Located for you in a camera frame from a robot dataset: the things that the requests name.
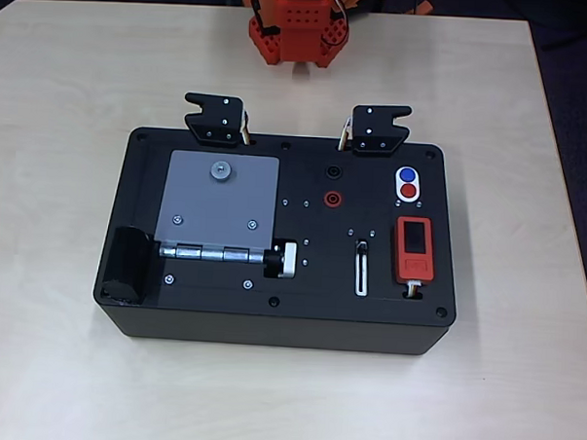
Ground white latch block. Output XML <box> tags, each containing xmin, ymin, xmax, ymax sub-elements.
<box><xmin>276</xmin><ymin>239</ymin><xmax>299</xmax><ymax>280</ymax></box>

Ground red banana socket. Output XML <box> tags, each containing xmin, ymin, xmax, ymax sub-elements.
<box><xmin>322</xmin><ymin>188</ymin><xmax>346</xmax><ymax>210</ymax></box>

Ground grey hinged door plate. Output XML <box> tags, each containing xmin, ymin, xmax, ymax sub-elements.
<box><xmin>154</xmin><ymin>148</ymin><xmax>281</xmax><ymax>252</ymax></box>

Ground silver metal hinge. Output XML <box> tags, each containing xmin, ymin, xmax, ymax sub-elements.
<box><xmin>157</xmin><ymin>241</ymin><xmax>268</xmax><ymax>266</ymax></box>

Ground black task board box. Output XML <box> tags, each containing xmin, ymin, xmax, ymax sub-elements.
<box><xmin>91</xmin><ymin>123</ymin><xmax>466</xmax><ymax>357</ymax></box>

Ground blue and red buttons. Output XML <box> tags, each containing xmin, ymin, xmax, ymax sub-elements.
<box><xmin>392</xmin><ymin>165</ymin><xmax>424</xmax><ymax>204</ymax></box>

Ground red-orange display module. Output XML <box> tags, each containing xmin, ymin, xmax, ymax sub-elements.
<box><xmin>391</xmin><ymin>215</ymin><xmax>440</xmax><ymax>287</ymax></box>

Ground red-orange printed part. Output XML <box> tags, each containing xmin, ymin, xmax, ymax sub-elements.
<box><xmin>403</xmin><ymin>0</ymin><xmax>436</xmax><ymax>18</ymax></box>

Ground black cable holder bracket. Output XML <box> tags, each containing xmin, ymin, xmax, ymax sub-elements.
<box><xmin>181</xmin><ymin>91</ymin><xmax>255</xmax><ymax>150</ymax></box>
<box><xmin>337</xmin><ymin>102</ymin><xmax>414</xmax><ymax>157</ymax></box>

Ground black rounded post block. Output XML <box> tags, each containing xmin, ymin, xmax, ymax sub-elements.
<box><xmin>98</xmin><ymin>224</ymin><xmax>154</xmax><ymax>308</ymax></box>

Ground white servo cable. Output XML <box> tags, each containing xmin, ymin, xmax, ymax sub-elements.
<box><xmin>324</xmin><ymin>0</ymin><xmax>350</xmax><ymax>23</ymax></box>

